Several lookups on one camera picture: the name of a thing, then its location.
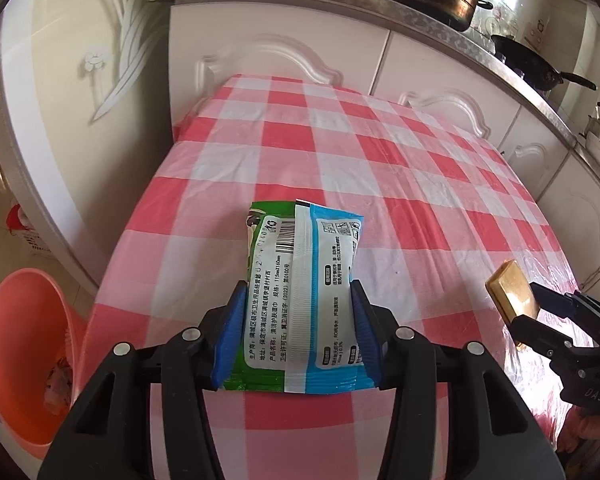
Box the green blue wipes packet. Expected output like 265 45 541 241
223 200 374 394

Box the white kitchen cabinet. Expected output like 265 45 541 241
169 2 600 299

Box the steel countertop edge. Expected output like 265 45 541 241
145 0 600 187

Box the tan paper packet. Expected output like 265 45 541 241
486 259 540 327

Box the red white checkered tablecloth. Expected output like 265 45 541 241
74 72 581 480

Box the black frying pan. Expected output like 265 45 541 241
491 35 597 93

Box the white laundry basket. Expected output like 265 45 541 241
5 204 53 258

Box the pink plastic trash bucket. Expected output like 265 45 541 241
0 268 86 460

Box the person right hand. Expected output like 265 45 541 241
557 406 600 453

